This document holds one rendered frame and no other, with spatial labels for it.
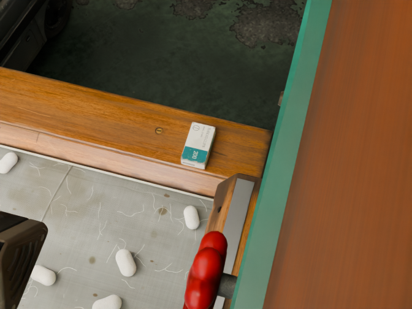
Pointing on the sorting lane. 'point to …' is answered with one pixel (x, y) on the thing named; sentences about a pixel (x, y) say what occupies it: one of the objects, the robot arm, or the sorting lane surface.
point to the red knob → (209, 274)
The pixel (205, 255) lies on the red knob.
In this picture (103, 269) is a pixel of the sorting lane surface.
